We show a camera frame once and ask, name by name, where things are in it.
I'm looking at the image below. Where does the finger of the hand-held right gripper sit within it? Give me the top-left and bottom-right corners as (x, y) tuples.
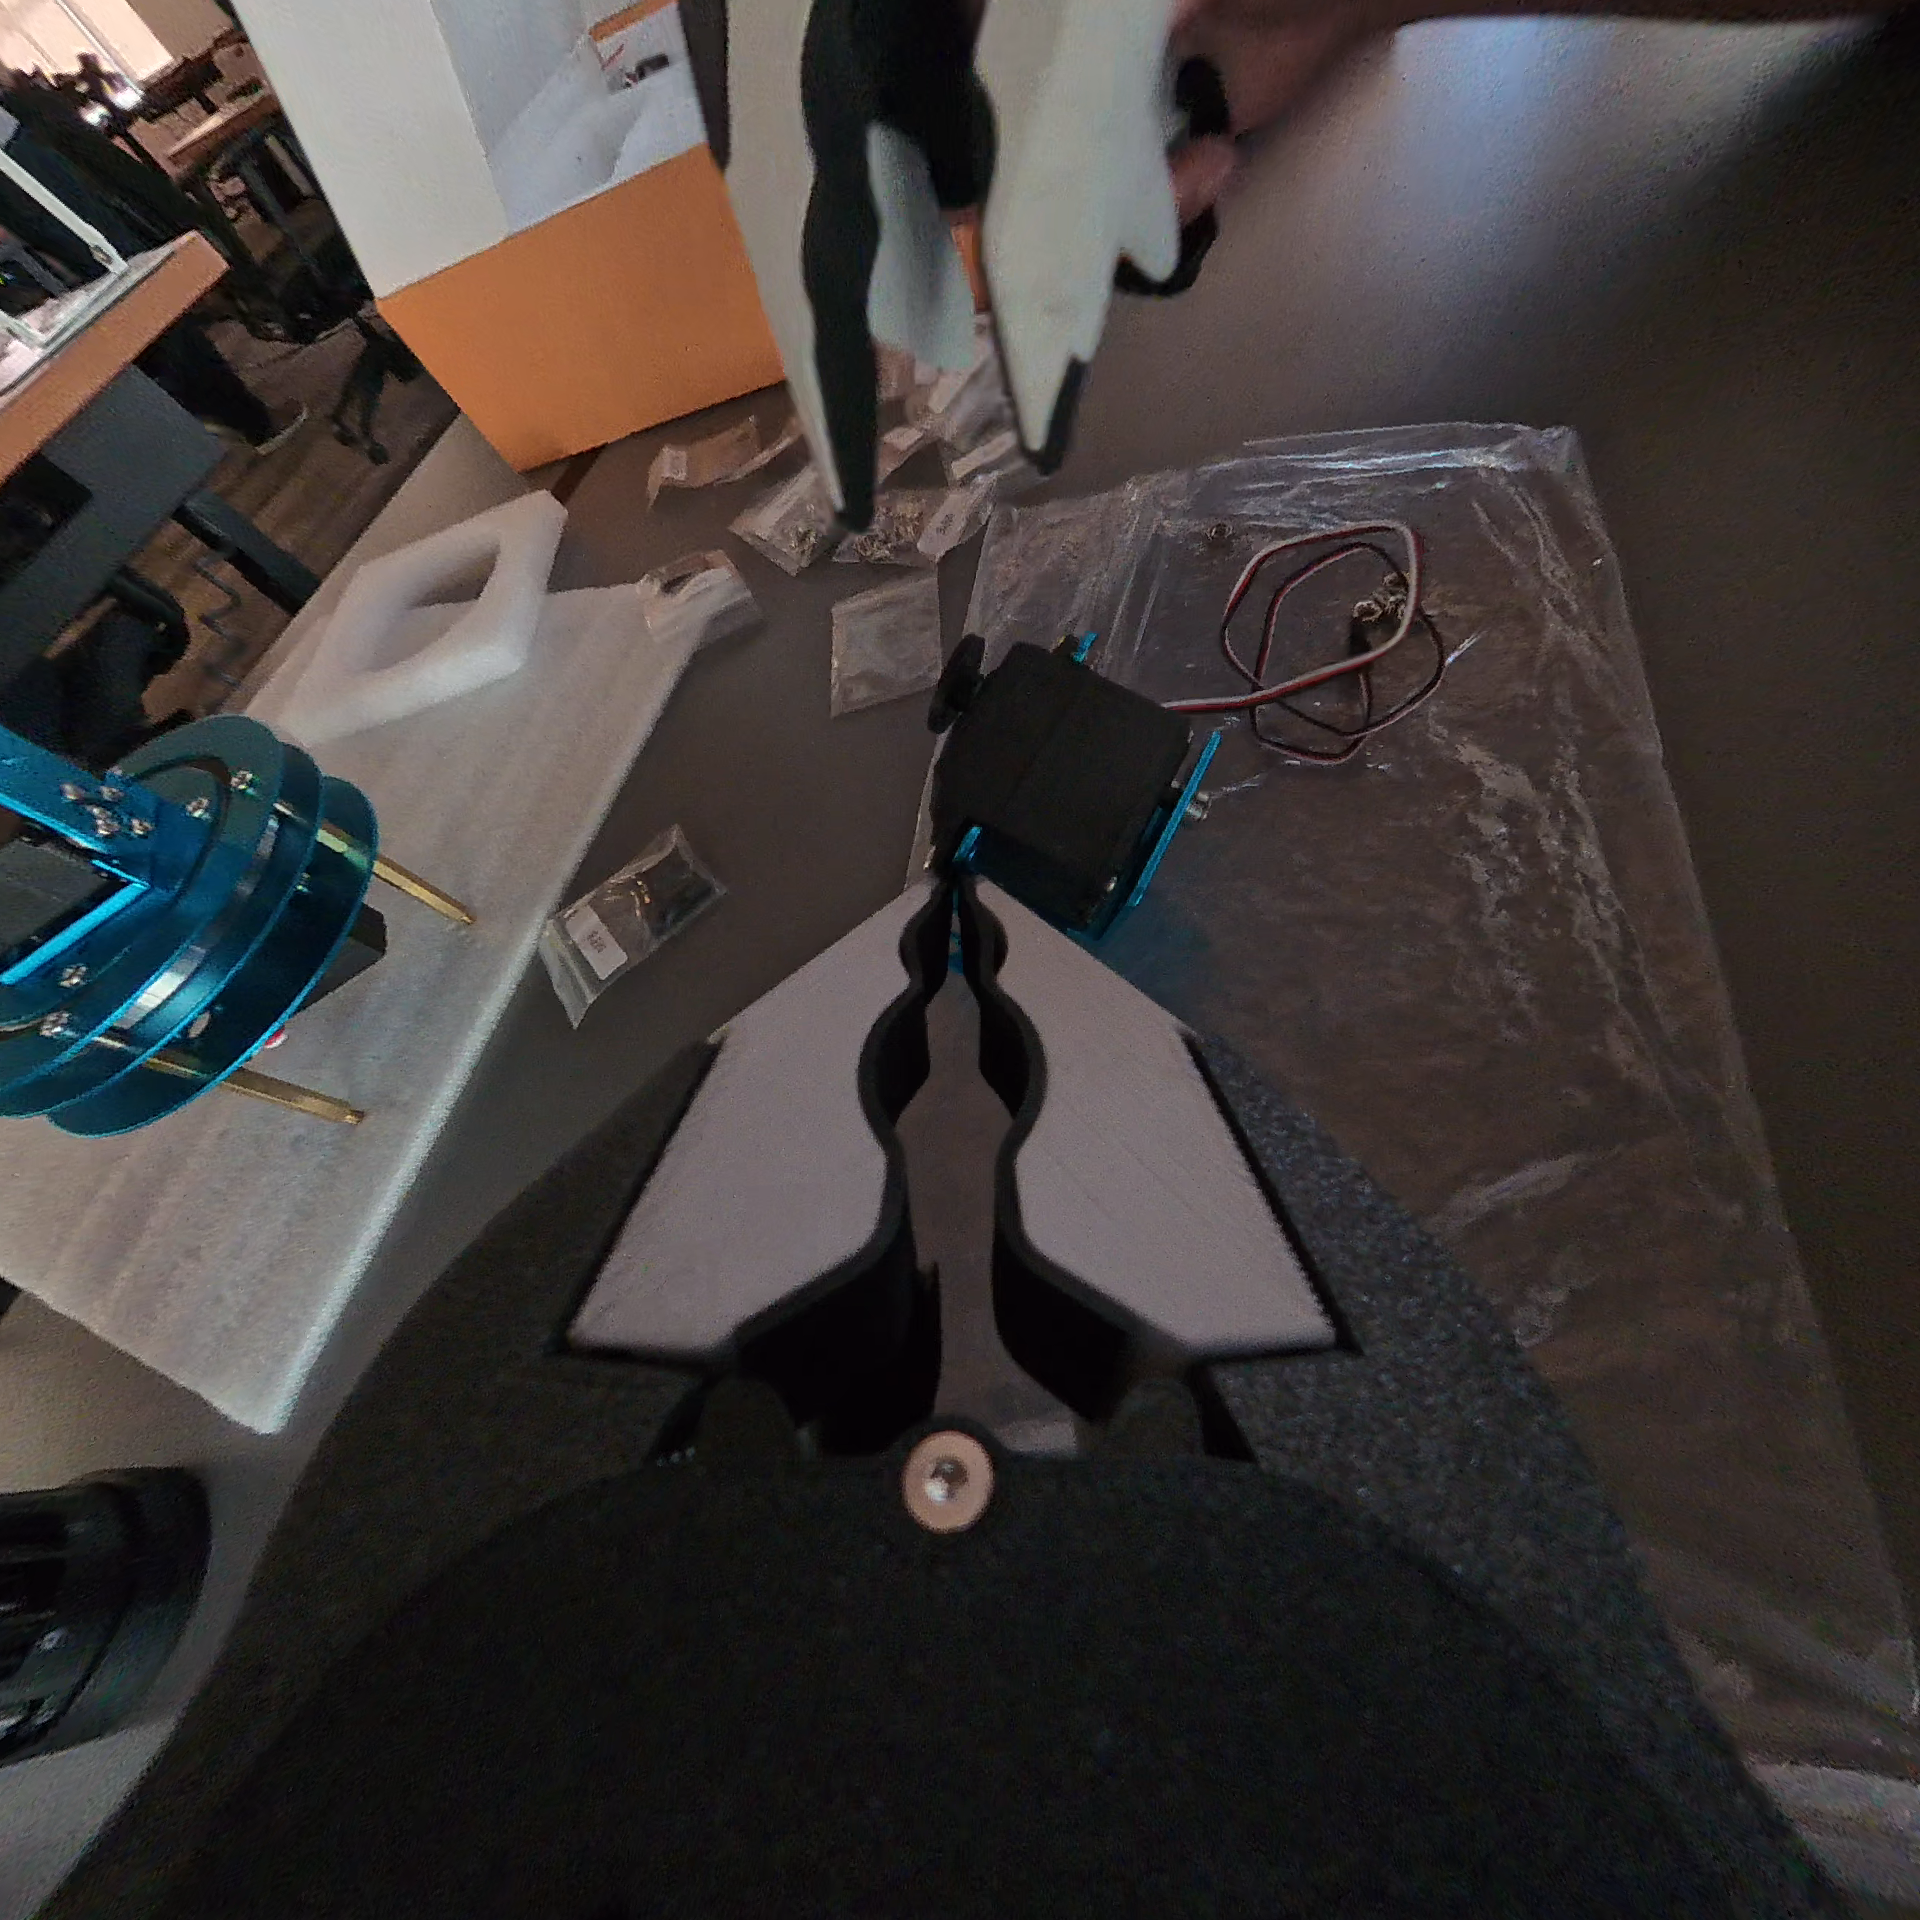
(720, 0), (890, 537)
(970, 0), (1190, 476)

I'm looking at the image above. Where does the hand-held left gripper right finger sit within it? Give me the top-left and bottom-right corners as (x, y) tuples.
(956, 875), (1340, 1427)

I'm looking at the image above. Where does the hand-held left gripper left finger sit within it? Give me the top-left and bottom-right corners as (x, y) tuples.
(567, 880), (947, 1458)

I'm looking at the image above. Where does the black servo with blue bracket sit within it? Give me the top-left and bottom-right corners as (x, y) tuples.
(920, 629), (1223, 947)

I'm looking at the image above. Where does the grey desk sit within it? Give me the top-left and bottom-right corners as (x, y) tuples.
(0, 16), (1920, 1920)

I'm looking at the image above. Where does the person's right hand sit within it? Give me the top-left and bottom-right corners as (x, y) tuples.
(1168, 0), (1425, 229)

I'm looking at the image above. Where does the orange cardboard box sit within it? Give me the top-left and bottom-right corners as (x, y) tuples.
(223, 0), (791, 472)

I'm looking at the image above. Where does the small bag of black parts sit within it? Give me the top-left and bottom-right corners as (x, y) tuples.
(541, 825), (732, 1033)

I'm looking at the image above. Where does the small clear parts bag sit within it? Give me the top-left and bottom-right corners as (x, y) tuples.
(637, 550), (761, 646)

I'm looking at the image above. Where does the pile of small screw bags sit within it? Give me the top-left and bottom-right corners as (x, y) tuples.
(647, 346), (1041, 718)

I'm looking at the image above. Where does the clear plastic bag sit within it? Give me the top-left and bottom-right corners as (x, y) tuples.
(960, 423), (1920, 1801)

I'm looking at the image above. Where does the white foam sheet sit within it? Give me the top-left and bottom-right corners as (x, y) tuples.
(0, 495), (770, 1435)

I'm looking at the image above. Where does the wooden table with dark panel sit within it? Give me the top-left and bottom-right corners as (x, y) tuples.
(0, 231), (326, 679)

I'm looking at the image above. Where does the black cylindrical tool holder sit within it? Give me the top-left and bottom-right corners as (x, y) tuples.
(0, 1464), (215, 1765)

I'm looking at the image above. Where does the white foam frame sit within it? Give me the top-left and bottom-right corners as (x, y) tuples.
(291, 491), (575, 745)

